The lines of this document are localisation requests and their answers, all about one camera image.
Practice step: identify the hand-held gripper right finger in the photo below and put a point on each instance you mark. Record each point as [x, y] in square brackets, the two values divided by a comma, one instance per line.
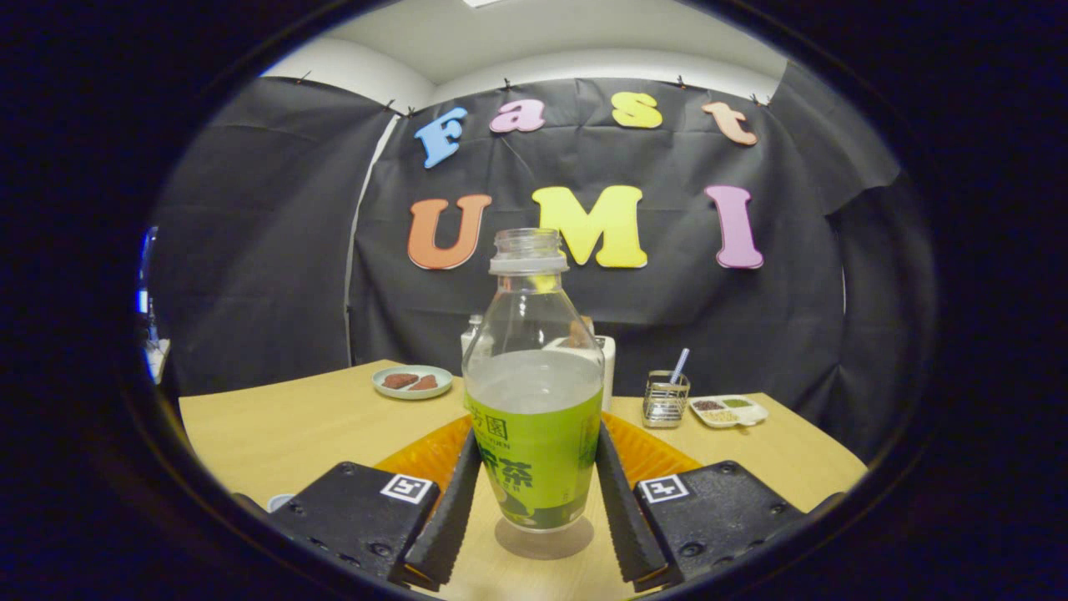
[622, 526]

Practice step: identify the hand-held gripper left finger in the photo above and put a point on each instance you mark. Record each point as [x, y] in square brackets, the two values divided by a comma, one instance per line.
[450, 517]

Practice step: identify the green label juice bottle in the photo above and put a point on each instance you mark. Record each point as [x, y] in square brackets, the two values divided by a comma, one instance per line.
[534, 451]

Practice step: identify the white cup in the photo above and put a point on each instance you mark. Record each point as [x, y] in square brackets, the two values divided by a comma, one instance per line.
[279, 502]

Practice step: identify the pale green plate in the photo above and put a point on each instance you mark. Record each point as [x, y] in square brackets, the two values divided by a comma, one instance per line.
[413, 394]

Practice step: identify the brown meat piece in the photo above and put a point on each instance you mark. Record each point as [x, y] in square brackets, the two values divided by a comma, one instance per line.
[425, 384]
[399, 381]

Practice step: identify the white divided dish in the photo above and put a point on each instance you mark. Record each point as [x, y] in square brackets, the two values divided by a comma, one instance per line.
[728, 411]

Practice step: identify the white toaster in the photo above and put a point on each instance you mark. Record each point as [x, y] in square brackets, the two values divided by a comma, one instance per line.
[608, 367]

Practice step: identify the wooden table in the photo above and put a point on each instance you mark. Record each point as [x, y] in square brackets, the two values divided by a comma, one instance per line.
[317, 426]

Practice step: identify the white straw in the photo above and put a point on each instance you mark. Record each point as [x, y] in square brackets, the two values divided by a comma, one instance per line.
[680, 365]

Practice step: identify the toast slice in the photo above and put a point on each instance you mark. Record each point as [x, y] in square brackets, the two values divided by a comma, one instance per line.
[589, 330]

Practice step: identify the monitor screen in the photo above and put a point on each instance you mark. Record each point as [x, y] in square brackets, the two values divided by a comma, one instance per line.
[143, 300]

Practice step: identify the ceiling light panel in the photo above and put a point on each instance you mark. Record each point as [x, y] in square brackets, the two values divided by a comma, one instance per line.
[480, 2]

